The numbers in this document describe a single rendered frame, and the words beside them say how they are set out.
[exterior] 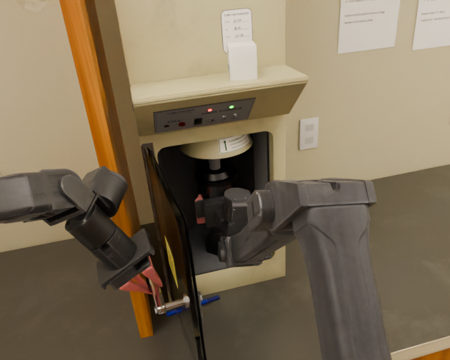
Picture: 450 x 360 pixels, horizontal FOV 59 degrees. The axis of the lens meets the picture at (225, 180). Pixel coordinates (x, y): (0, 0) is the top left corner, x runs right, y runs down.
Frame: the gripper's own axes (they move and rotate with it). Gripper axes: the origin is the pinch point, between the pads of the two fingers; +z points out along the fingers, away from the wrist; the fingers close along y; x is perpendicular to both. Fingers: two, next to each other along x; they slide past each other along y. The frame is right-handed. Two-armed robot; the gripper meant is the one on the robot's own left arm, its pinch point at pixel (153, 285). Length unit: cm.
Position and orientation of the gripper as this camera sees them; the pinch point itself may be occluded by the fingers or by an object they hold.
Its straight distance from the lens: 74.8
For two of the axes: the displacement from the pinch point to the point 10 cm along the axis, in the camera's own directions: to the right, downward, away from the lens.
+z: 4.8, 6.9, 5.5
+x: 3.4, 4.3, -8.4
